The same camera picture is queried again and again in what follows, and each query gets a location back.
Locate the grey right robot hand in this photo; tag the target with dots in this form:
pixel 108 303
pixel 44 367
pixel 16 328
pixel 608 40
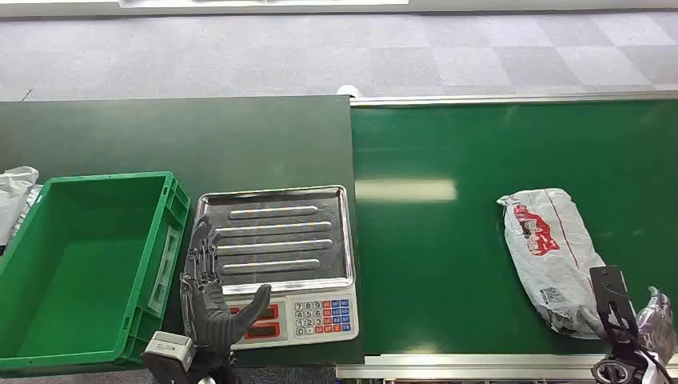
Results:
pixel 657 326

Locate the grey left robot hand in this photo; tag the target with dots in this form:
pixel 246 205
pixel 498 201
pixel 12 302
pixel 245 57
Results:
pixel 209 318

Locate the grey red-printed mail package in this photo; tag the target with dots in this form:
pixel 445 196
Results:
pixel 551 254

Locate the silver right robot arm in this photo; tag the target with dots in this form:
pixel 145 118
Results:
pixel 625 368

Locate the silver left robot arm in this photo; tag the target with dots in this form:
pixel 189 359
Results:
pixel 212 366

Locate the green conveyor belt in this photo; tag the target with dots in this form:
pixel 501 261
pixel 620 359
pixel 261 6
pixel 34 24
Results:
pixel 455 238

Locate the white conveyor roller end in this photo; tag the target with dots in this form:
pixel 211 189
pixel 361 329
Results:
pixel 349 91

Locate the electronic scale with steel tray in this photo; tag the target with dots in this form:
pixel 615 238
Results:
pixel 286 238

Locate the green plastic crate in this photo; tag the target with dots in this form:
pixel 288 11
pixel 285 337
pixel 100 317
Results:
pixel 90 265

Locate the patterned grey mail bag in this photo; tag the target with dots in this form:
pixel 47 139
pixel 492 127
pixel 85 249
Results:
pixel 27 209

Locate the white plastic bag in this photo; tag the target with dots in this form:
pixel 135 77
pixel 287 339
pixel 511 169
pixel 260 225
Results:
pixel 13 196

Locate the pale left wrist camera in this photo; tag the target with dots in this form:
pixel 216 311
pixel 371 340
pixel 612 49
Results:
pixel 168 349

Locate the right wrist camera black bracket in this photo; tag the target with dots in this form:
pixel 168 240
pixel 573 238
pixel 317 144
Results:
pixel 612 297

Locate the aluminium conveyor side rail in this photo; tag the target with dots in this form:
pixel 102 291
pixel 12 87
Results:
pixel 466 367
pixel 503 98

